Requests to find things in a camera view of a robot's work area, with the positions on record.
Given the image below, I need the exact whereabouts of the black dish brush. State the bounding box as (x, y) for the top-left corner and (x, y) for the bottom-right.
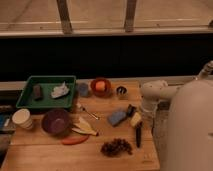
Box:
(127, 105), (142, 147)

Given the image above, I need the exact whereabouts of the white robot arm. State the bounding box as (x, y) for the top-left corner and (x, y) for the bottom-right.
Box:
(140, 60), (213, 130)

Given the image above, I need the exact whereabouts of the blue cup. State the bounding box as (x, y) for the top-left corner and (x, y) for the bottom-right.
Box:
(77, 83), (89, 97)

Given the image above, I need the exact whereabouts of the white paper cup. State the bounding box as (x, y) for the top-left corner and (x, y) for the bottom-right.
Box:
(12, 109), (33, 130)

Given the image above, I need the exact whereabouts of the blue sponge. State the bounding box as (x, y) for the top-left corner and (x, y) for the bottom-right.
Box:
(107, 111), (127, 127)

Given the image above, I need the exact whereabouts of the dark grape bunch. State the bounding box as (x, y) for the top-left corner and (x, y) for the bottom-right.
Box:
(101, 138), (132, 157)

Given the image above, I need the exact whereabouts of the metal spoon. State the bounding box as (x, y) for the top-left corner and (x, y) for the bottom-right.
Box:
(77, 103), (100, 120)

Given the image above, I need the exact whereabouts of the red bowl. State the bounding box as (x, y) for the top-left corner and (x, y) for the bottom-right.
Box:
(90, 78), (111, 98)

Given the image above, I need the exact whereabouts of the orange fruit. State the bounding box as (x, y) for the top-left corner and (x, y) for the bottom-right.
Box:
(95, 81), (106, 91)

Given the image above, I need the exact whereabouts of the red chili pepper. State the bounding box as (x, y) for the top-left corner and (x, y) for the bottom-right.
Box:
(61, 135), (89, 145)

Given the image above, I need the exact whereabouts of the purple bowl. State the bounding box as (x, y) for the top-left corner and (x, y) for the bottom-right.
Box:
(41, 108), (70, 136)

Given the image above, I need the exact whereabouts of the crumpled white cloth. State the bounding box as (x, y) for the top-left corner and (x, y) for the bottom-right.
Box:
(51, 82), (70, 99)

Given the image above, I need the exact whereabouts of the green plastic tray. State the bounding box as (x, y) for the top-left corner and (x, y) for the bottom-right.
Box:
(16, 75), (76, 110)

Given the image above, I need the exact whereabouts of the dark brown block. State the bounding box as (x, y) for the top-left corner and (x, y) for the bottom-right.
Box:
(33, 84), (43, 100)

